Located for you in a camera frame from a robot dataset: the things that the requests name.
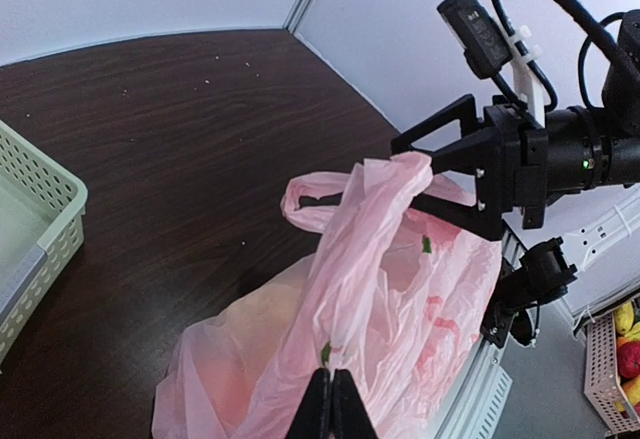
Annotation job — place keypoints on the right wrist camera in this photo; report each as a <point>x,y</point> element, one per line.
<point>493,54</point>

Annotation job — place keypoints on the pink plastic bag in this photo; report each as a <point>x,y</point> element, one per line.
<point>392,295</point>

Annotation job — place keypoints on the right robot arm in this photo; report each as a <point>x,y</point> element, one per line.
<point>587,149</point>

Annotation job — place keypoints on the red apple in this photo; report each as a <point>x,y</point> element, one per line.
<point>628,360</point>

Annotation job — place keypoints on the yellow banana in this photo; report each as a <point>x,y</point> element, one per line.
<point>624,319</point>

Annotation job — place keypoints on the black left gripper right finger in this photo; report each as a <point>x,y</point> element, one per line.
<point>349,418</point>

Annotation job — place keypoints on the front aluminium rail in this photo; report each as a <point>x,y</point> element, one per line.
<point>475,401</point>

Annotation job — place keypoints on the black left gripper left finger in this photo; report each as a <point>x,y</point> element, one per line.
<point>312,419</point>

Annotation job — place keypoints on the green perforated plastic basket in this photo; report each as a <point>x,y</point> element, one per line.
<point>42,209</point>

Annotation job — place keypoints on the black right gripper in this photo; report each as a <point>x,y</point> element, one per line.
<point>510,170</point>

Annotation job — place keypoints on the pink fruit crate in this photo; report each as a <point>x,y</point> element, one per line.
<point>615,399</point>

